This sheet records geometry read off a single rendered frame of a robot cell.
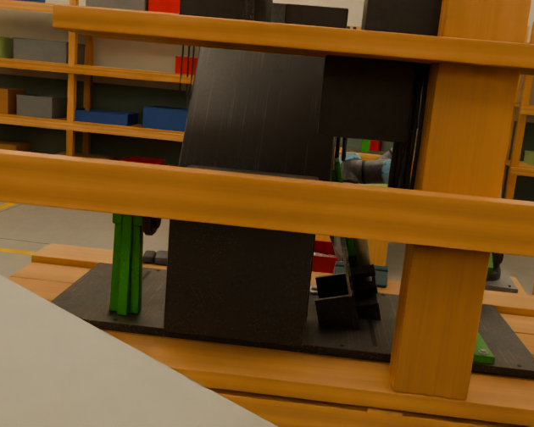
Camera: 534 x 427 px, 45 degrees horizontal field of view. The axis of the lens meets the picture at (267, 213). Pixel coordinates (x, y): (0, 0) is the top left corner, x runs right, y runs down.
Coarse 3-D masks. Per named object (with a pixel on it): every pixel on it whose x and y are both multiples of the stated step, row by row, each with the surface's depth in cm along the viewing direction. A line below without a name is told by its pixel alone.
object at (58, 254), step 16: (32, 256) 184; (48, 256) 184; (64, 256) 185; (80, 256) 186; (96, 256) 188; (112, 256) 189; (320, 272) 192; (384, 288) 181; (496, 304) 176; (512, 304) 177; (528, 304) 179
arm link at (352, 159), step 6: (348, 156) 202; (354, 156) 202; (342, 162) 202; (348, 162) 201; (354, 162) 201; (360, 162) 200; (342, 168) 201; (348, 168) 200; (354, 168) 200; (360, 168) 199; (342, 174) 200; (348, 174) 199; (354, 174) 200; (360, 174) 199; (342, 180) 199; (348, 180) 198; (354, 180) 199; (360, 180) 200
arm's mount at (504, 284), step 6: (504, 270) 218; (504, 276) 211; (486, 282) 202; (492, 282) 202; (498, 282) 203; (504, 282) 204; (510, 282) 204; (486, 288) 199; (492, 288) 199; (498, 288) 198; (504, 288) 198; (510, 288) 198; (516, 288) 198
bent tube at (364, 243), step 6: (354, 240) 149; (360, 240) 148; (366, 240) 148; (360, 246) 148; (366, 246) 149; (360, 252) 149; (366, 252) 149; (360, 258) 150; (366, 258) 150; (360, 264) 152; (366, 264) 152; (360, 282) 164
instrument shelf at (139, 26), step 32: (96, 32) 114; (128, 32) 111; (160, 32) 110; (192, 32) 110; (224, 32) 109; (256, 32) 109; (288, 32) 108; (320, 32) 108; (352, 32) 108; (384, 32) 107; (480, 64) 107; (512, 64) 106
